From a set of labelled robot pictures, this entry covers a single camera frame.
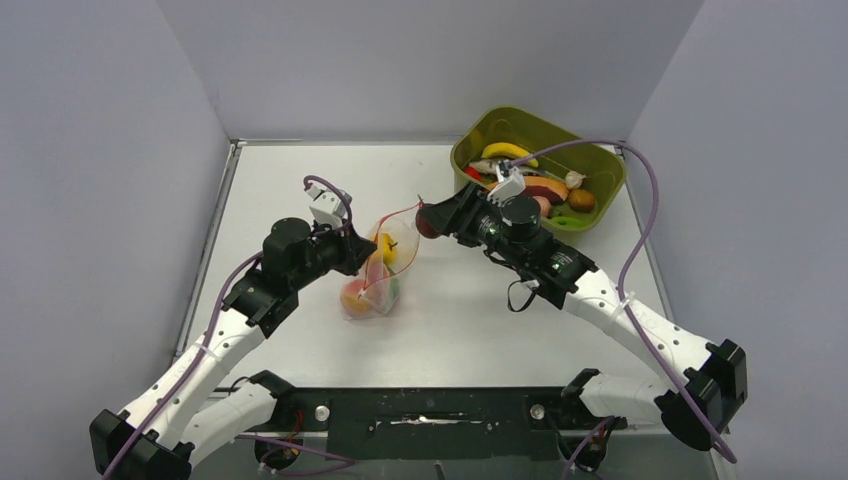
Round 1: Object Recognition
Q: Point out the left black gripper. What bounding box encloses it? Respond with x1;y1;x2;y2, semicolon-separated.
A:
290;216;377;291

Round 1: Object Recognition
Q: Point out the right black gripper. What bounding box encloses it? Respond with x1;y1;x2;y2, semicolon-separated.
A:
421;182;527;270

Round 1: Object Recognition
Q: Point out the dark purple plum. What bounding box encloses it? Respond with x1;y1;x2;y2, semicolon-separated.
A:
415;204;442;239

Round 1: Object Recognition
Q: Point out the yellow bell pepper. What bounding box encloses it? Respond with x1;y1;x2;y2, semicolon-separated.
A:
377;232;399;271

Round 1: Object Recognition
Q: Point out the clear zip bag orange zipper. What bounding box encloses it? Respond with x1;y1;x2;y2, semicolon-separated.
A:
339;200;423;320

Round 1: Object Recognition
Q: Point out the watermelon slice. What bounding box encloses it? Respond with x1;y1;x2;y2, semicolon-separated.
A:
362;261;400;315

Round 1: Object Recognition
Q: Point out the peach fruit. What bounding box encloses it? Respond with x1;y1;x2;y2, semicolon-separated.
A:
339;279;374;319

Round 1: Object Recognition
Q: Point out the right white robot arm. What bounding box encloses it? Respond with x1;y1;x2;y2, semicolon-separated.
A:
415;184;747;451

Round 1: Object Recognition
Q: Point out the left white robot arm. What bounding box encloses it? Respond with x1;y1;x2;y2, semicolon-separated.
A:
89;218;377;479

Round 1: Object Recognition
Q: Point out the green toy food piece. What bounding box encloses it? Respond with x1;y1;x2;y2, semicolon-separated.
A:
550;215;589;231

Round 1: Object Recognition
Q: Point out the red chili pepper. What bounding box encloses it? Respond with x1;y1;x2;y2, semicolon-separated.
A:
463;166;483;182

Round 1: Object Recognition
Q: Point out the grey fish toy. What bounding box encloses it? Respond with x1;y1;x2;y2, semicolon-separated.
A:
468;159;501;177

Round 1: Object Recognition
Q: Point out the yellow banana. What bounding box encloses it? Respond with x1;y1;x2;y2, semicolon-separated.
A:
481;142;531;165

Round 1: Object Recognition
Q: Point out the papaya slice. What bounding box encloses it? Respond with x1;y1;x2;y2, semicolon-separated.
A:
522;176;570;205

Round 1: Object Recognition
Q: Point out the small pink peach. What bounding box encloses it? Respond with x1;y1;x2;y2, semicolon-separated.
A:
533;196;552;218

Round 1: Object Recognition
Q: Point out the white garlic bulb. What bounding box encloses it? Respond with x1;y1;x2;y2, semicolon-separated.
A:
563;171;587;190

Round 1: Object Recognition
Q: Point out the olive green plastic bin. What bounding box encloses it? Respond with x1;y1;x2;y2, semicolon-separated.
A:
450;106;631;257

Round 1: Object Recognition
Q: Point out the brown kiwi fruit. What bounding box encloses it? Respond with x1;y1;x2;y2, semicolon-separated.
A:
567;189;596;213

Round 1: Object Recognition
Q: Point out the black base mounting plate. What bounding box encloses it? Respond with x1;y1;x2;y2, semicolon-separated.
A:
253;387;601;461

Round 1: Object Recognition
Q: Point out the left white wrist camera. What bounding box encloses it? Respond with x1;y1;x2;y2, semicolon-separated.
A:
305;184;352;229

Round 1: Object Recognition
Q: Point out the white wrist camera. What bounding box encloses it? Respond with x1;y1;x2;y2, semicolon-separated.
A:
305;184;352;229
487;161;526;206

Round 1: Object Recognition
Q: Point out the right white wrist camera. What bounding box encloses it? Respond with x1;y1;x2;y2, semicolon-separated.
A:
487;161;526;206

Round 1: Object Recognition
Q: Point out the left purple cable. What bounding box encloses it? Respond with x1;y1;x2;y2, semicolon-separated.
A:
101;175;354;480

